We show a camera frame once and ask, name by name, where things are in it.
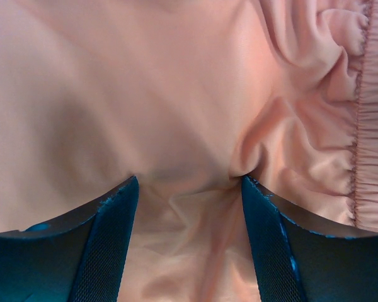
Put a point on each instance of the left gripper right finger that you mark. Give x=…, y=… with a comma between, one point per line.
x=301, y=256

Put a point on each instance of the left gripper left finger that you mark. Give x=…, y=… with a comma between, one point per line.
x=77, y=256

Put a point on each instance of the orange shorts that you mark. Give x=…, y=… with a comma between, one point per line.
x=189, y=96

